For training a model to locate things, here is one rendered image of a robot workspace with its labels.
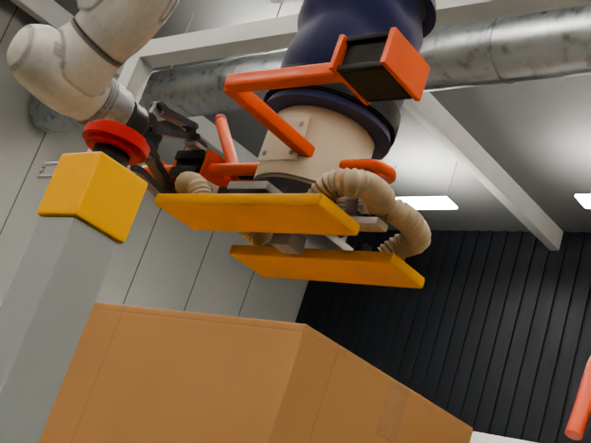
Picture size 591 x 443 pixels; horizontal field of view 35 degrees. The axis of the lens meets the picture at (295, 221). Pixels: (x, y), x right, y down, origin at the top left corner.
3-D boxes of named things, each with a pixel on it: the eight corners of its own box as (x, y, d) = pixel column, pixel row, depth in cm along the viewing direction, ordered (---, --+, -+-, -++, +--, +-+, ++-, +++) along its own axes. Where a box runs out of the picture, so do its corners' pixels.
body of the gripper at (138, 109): (113, 96, 160) (149, 124, 166) (93, 139, 157) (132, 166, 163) (142, 92, 155) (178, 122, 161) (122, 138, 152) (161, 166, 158)
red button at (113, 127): (151, 183, 97) (165, 148, 98) (101, 148, 92) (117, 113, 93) (109, 184, 101) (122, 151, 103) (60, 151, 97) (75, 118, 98)
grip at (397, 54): (420, 101, 115) (431, 67, 116) (384, 61, 109) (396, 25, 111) (365, 105, 120) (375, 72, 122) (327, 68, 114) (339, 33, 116)
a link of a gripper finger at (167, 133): (136, 134, 161) (136, 126, 161) (185, 141, 170) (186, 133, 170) (151, 134, 159) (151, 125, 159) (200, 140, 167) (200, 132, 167)
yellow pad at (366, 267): (423, 290, 147) (431, 260, 149) (390, 263, 141) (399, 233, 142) (262, 277, 170) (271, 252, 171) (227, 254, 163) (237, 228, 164)
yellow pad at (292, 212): (358, 236, 134) (368, 206, 136) (318, 205, 128) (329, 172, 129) (193, 231, 157) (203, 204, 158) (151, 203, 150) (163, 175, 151)
